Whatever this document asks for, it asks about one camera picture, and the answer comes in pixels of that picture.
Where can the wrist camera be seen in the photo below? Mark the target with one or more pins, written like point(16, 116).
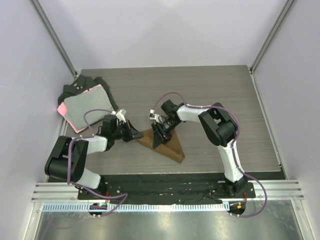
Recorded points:
point(154, 116)
point(120, 114)

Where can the pink cloth napkin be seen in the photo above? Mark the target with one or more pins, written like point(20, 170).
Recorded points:
point(65, 112)

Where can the black cloth pile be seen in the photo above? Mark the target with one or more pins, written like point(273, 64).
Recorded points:
point(83, 83)

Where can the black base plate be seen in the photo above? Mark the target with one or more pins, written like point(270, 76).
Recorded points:
point(169, 189)

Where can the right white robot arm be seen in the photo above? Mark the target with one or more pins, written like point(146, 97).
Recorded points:
point(220, 128)

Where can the grey cloth napkin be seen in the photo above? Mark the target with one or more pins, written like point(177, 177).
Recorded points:
point(102, 101)

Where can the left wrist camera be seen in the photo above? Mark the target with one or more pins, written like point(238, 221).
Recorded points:
point(120, 114)

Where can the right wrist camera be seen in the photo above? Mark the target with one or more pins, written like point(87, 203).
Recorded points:
point(154, 116)

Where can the white slotted cable duct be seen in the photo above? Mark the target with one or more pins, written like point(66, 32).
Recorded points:
point(102, 207)

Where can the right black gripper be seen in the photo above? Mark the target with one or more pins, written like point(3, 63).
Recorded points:
point(161, 135)

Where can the brown cloth napkin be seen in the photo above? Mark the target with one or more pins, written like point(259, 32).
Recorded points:
point(172, 149)

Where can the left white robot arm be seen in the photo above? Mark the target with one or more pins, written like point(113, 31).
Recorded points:
point(67, 159)

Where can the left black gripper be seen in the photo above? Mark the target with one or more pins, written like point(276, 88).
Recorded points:
point(132, 133)

